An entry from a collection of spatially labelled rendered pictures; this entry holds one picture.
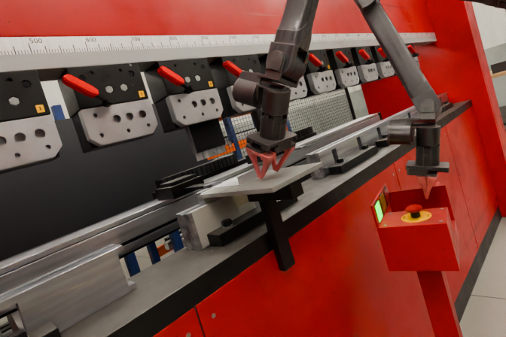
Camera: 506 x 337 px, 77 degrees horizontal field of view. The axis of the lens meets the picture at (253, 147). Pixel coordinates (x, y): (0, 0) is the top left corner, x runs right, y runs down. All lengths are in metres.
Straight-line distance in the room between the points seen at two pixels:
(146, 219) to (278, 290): 0.44
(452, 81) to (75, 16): 2.44
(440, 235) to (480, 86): 1.92
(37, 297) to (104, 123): 0.33
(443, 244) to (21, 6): 1.02
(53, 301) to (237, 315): 0.35
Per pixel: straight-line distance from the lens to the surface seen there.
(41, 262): 0.96
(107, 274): 0.73
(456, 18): 2.74
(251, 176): 0.78
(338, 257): 1.02
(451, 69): 2.74
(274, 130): 0.67
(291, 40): 0.66
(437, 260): 0.93
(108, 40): 0.79
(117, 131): 0.73
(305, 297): 0.91
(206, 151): 0.87
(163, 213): 1.05
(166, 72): 0.77
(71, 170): 1.25
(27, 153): 0.68
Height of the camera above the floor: 1.12
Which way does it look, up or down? 3 degrees down
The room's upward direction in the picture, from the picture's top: 17 degrees counter-clockwise
